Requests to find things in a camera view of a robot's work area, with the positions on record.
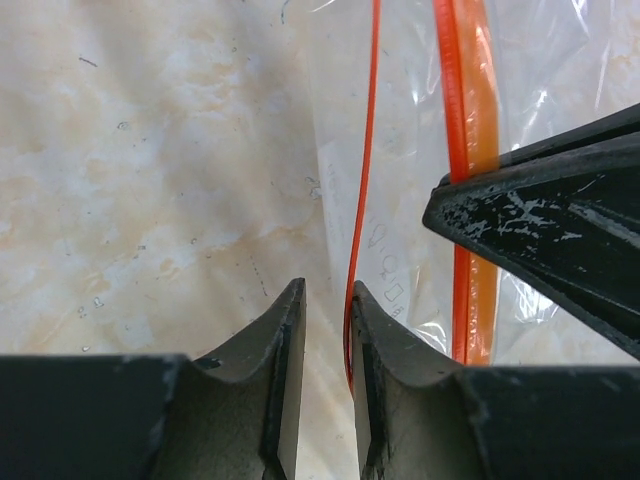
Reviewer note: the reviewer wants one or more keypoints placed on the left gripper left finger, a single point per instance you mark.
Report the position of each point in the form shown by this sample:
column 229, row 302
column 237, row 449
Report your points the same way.
column 231, row 414

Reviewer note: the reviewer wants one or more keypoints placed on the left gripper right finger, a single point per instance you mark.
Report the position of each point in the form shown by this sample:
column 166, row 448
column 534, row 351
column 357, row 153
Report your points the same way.
column 421, row 415

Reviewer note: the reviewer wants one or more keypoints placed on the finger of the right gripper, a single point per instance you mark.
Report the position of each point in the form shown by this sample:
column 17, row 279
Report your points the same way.
column 561, row 214

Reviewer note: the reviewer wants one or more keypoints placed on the clear orange zip bag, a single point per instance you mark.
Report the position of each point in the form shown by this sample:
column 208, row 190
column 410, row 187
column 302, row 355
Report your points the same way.
column 405, row 93

